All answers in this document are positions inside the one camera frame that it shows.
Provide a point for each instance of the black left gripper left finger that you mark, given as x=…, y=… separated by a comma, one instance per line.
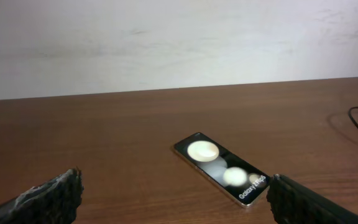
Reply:
x=55, y=201

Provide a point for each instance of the black Galaxy flip phone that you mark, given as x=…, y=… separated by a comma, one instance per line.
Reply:
x=238, y=179

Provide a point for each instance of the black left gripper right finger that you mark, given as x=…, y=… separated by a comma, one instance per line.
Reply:
x=293, y=203

